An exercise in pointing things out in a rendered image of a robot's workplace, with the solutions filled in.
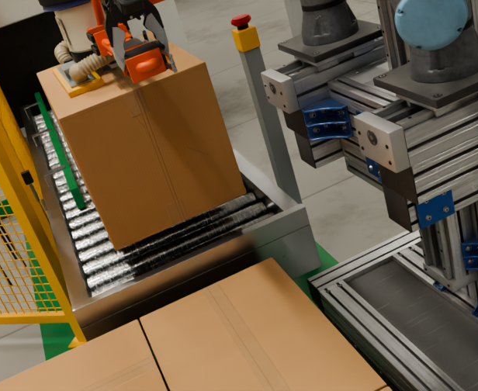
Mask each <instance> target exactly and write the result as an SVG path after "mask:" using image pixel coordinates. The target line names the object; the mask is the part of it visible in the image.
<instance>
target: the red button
mask: <svg viewBox="0 0 478 391"><path fill-rule="evenodd" d="M250 20H251V16H250V15H248V14H242V15H239V16H235V17H234V18H232V20H231V21H230V22H231V25H233V26H236V27H237V30H243V29H247V28H248V27H249V26H248V22H250Z"/></svg>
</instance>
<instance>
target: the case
mask: <svg viewBox="0 0 478 391"><path fill-rule="evenodd" d="M168 47H169V53H170V54H172V56H173V59H174V62H175V66H176V68H177V70H178V72H176V73H174V72H173V71H171V70H170V69H168V70H167V71H165V72H162V73H160V74H157V75H155V76H153V77H150V78H147V79H144V80H143V81H139V82H137V83H135V84H134V83H133V82H132V79H131V77H129V76H124V73H123V71H122V69H121V68H120V66H118V67H115V68H112V69H111V68H110V69H109V70H106V71H103V70H102V69H101V68H100V67H99V69H95V72H96V73H97V74H98V75H99V76H100V77H101V78H102V79H103V81H104V82H105V85H103V86H102V87H99V88H96V89H94V90H91V91H89V92H86V93H84V94H81V95H78V96H76V97H74V98H70V97H69V96H68V94H67V93H66V91H65V90H64V89H63V87H62V86H61V84H60V82H59V81H58V80H57V79H56V77H55V76H54V73H53V72H52V70H53V69H55V68H57V67H60V64H59V65H57V66H55V67H51V68H49V69H46V70H44V71H41V72H38V73H37V74H36V75H37V77H38V78H39V81H40V84H41V86H42V88H43V90H44V93H45V95H46V97H47V100H48V102H49V103H50V107H51V108H52V111H53V113H54V115H55V118H56V120H57V123H58V125H59V127H60V128H61V132H62V133H63V136H64V139H65V140H66V143H67V145H68V148H69V150H70V152H71V155H72V157H73V158H74V162H75V164H76V165H77V168H78V170H79V172H80V175H81V177H82V180H83V182H84V183H85V186H86V188H87V190H88V193H89V195H90V196H91V199H92V201H93V203H94V205H95V208H96V210H97V212H98V214H99V217H100V219H101V221H102V223H103V225H104V227H105V229H106V232H107V234H108V235H109V239H110V240H111V242H112V244H113V247H114V249H115V251H118V250H119V249H121V248H124V247H126V246H128V245H131V244H133V243H135V242H138V241H139V240H142V239H144V238H146V237H149V236H151V235H153V234H156V233H158V232H160V231H162V230H165V229H167V228H169V227H172V226H174V225H175V224H178V223H181V222H183V221H185V220H187V219H190V218H192V217H194V216H197V215H199V214H200V213H204V212H206V211H207V210H209V209H212V208H214V207H217V206H219V205H221V204H224V203H225V202H228V201H231V200H232V199H235V198H237V197H239V196H242V195H244V194H246V190H245V187H244V183H243V180H242V177H241V173H240V171H239V167H238V165H237V161H236V158H235V156H234V151H233V148H232V146H231V143H230V138H229V136H228V133H227V129H226V127H225V123H224V121H223V117H222V114H221V111H220V107H219V104H218V101H217V99H216V94H215V91H214V89H213V85H212V82H211V79H210V75H209V72H208V70H207V67H206V62H205V61H202V60H200V59H199V58H198V57H195V56H194V55H192V54H190V53H189V52H187V51H185V50H183V49H182V48H180V47H178V46H176V45H174V44H173V43H171V42H169V41H168Z"/></svg>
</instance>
